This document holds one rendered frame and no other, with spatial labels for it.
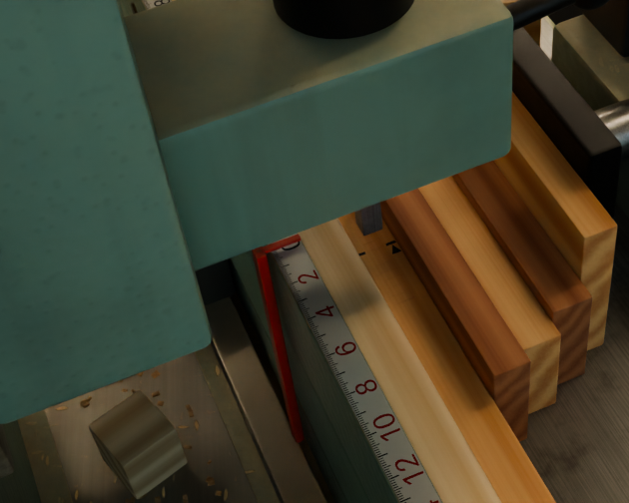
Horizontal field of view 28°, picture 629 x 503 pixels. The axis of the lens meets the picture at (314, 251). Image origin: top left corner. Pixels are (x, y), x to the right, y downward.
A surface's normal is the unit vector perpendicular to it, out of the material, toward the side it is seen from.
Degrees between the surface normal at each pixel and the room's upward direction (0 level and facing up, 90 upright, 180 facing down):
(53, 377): 90
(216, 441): 0
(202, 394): 0
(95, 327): 90
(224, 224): 90
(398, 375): 0
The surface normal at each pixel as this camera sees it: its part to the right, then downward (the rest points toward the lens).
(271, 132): 0.37, 0.68
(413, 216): -0.11, -0.65
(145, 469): 0.63, 0.54
